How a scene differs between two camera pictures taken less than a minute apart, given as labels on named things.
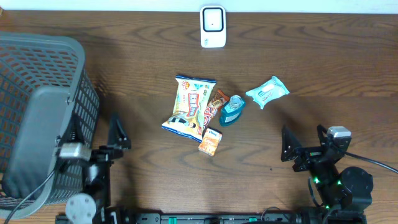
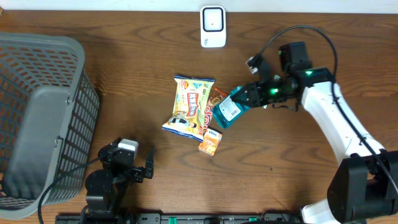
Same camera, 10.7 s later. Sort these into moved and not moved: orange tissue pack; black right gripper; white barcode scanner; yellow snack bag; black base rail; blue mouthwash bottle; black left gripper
Moved: blue mouthwash bottle; black right gripper; black left gripper
Not moved: white barcode scanner; orange tissue pack; yellow snack bag; black base rail
